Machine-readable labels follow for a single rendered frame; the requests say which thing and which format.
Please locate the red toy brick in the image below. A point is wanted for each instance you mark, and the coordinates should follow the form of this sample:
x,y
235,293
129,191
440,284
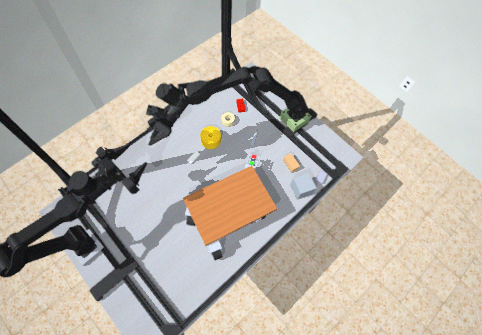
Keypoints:
x,y
240,105

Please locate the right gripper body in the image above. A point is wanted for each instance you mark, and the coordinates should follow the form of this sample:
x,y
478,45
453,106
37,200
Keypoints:
x,y
127,182

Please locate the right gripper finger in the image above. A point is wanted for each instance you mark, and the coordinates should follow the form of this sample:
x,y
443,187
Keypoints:
x,y
116,152
137,173

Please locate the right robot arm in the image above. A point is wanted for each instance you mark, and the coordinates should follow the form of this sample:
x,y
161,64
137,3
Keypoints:
x,y
66,210

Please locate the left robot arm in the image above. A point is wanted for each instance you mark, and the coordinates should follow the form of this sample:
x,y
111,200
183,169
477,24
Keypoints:
x,y
200,91

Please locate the tan rectangular block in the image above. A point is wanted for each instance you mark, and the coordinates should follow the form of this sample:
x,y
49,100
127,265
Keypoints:
x,y
291,162

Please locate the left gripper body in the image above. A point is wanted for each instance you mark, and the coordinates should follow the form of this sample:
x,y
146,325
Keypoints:
x,y
170,118

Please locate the cream roll of tape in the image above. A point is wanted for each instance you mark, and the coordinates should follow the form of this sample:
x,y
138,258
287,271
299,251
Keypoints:
x,y
228,116

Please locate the white rectangular block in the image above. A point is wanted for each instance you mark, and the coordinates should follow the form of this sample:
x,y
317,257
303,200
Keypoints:
x,y
193,157

